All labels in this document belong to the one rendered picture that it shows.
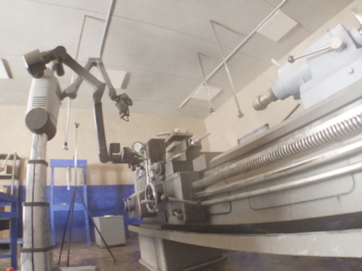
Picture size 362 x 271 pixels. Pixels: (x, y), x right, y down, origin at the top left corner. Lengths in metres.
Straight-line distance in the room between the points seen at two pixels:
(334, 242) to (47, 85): 1.55
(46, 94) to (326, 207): 1.52
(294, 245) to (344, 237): 0.15
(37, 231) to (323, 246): 1.25
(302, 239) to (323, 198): 0.19
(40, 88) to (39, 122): 0.23
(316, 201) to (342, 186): 0.11
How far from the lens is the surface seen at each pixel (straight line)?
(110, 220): 3.81
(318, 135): 0.65
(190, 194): 1.15
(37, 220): 1.27
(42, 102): 1.41
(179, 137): 1.53
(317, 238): 0.60
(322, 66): 0.92
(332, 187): 0.73
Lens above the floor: 0.60
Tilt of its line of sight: 19 degrees up
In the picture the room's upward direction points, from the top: 9 degrees counter-clockwise
